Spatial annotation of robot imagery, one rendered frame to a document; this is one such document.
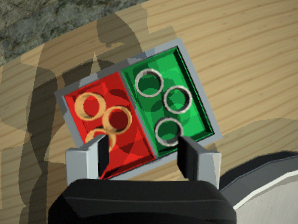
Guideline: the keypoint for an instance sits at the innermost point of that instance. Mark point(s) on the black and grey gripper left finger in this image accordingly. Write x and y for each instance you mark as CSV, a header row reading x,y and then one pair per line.
x,y
89,161

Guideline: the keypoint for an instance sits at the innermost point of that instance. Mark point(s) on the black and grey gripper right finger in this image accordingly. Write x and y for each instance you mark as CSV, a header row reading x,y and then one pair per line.
x,y
197,163

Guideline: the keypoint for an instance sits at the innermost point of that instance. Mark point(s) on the red and green divided tray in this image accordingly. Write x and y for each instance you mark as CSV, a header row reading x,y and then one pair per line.
x,y
132,154

